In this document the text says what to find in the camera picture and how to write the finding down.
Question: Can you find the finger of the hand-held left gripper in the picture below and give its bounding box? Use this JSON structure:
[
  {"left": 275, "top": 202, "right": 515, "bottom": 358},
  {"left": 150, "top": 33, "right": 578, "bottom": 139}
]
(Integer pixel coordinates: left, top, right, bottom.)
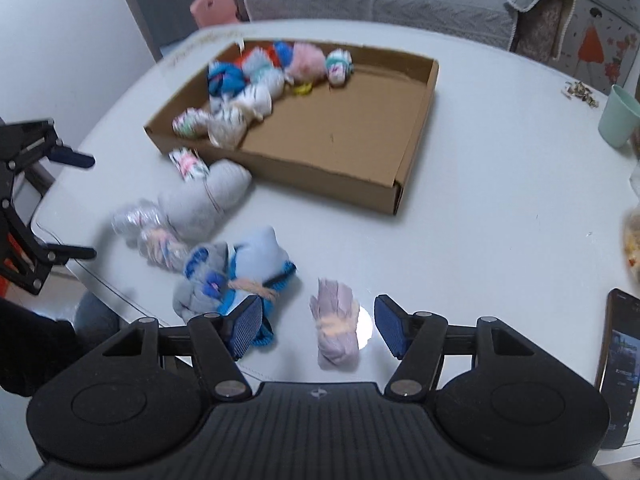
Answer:
[
  {"left": 0, "top": 119, "right": 97, "bottom": 196},
  {"left": 0, "top": 197, "right": 97, "bottom": 296}
]

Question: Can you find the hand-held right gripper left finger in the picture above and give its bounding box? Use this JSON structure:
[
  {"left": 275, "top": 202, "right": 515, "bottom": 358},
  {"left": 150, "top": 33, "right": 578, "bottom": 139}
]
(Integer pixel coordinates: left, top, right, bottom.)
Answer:
[{"left": 102, "top": 296, "right": 264, "bottom": 402}]

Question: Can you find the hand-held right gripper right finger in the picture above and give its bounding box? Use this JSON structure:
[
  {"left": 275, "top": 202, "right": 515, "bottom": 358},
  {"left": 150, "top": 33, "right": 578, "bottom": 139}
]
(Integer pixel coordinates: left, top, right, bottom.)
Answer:
[{"left": 374, "top": 295, "right": 543, "bottom": 402}]

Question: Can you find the lilac sock bundle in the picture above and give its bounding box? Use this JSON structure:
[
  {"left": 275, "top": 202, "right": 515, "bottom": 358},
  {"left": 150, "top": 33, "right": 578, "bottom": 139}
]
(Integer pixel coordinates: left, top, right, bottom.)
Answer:
[{"left": 309, "top": 277, "right": 362, "bottom": 372}]

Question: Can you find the grey blue sock bundle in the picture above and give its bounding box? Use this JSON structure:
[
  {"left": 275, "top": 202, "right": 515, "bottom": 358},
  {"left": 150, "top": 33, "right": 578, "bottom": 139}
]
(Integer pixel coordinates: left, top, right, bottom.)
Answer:
[{"left": 172, "top": 242, "right": 236, "bottom": 323}]

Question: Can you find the light blue sock bundle tan band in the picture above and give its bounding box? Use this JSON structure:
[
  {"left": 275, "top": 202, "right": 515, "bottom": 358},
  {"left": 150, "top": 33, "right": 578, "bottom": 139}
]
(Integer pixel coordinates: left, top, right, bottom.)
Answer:
[{"left": 227, "top": 226, "right": 298, "bottom": 348}]

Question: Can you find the silver plastic-wrapped bundle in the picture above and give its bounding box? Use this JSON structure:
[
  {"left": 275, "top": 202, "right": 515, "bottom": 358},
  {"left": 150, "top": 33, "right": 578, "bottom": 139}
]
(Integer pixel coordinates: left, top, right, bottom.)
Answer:
[{"left": 111, "top": 200, "right": 188, "bottom": 273}]

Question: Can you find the white green sock bundle pink band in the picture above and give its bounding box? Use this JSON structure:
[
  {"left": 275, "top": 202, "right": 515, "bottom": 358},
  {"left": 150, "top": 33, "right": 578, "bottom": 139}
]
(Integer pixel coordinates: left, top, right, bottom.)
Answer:
[{"left": 169, "top": 147, "right": 210, "bottom": 183}]

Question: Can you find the small white green sock bundle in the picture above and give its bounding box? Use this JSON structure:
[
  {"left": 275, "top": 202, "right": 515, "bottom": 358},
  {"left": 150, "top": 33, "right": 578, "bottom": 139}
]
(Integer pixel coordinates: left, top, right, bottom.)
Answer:
[{"left": 172, "top": 108, "right": 213, "bottom": 138}]

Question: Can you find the blue sock bundle pink band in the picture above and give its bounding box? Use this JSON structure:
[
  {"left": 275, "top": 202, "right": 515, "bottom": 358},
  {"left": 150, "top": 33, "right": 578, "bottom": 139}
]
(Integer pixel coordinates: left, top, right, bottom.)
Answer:
[{"left": 207, "top": 60, "right": 247, "bottom": 98}]

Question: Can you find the clear plastic-wrapped sock bundle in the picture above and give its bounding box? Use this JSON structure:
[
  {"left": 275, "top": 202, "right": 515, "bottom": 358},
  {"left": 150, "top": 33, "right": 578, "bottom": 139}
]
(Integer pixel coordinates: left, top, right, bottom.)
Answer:
[{"left": 242, "top": 55, "right": 286, "bottom": 121}]

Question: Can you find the brown cardboard box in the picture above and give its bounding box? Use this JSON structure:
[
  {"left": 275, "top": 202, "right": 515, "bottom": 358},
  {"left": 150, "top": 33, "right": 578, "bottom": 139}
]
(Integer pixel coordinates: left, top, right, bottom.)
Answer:
[{"left": 143, "top": 40, "right": 440, "bottom": 216}]

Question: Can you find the pink fluffy ball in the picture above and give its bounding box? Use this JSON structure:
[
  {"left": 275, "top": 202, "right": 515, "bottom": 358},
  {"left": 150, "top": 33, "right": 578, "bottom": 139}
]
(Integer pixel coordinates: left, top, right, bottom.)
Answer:
[{"left": 285, "top": 42, "right": 331, "bottom": 86}]

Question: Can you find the white purple sock bundle green band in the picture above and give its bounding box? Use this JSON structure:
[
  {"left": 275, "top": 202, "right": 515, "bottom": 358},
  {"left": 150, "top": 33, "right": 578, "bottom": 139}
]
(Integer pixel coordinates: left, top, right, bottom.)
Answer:
[{"left": 325, "top": 49, "right": 355, "bottom": 86}]

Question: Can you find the person's left forearm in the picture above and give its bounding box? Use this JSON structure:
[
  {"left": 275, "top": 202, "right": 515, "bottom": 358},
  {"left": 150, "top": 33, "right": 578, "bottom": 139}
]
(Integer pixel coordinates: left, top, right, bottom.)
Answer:
[{"left": 0, "top": 300, "right": 76, "bottom": 396}]

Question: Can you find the person's leg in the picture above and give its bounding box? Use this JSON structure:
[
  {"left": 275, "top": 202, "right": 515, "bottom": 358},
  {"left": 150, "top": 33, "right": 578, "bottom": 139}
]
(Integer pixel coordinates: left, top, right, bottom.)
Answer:
[{"left": 75, "top": 292, "right": 121, "bottom": 341}]

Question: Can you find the grey door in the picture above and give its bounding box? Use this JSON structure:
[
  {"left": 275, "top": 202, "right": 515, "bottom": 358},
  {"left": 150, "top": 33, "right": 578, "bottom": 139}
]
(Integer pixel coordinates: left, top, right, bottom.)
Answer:
[{"left": 107, "top": 0, "right": 201, "bottom": 58}]

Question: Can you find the pink plastic chair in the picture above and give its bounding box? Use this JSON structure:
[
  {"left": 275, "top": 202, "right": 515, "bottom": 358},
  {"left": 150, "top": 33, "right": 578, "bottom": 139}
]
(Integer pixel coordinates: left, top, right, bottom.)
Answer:
[{"left": 190, "top": 0, "right": 240, "bottom": 28}]

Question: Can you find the black smartphone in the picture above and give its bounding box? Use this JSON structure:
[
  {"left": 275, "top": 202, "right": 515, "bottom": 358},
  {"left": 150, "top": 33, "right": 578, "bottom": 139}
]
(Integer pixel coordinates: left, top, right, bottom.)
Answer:
[{"left": 596, "top": 287, "right": 640, "bottom": 451}]

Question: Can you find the bag of snacks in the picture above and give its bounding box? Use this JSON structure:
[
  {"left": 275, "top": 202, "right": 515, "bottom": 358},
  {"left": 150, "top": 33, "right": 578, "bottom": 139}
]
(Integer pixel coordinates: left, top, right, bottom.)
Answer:
[{"left": 621, "top": 210, "right": 640, "bottom": 286}]

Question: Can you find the dried scraps pile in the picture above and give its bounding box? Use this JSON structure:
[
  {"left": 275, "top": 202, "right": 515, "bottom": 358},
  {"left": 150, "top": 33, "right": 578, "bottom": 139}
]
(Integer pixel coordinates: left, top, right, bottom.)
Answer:
[{"left": 560, "top": 80, "right": 601, "bottom": 108}]

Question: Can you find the green cup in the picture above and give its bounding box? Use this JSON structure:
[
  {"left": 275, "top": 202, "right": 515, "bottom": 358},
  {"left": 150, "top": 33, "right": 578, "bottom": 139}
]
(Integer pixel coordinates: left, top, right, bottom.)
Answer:
[{"left": 598, "top": 84, "right": 640, "bottom": 148}]

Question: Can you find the grey sofa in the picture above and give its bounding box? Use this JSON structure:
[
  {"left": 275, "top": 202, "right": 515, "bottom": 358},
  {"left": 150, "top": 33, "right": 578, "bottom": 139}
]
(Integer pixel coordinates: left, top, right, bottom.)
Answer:
[{"left": 192, "top": 0, "right": 581, "bottom": 58}]

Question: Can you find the wall poster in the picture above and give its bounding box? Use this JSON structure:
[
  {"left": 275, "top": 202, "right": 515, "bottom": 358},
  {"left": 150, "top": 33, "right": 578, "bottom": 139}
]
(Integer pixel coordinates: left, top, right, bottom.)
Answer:
[{"left": 555, "top": 0, "right": 640, "bottom": 91}]

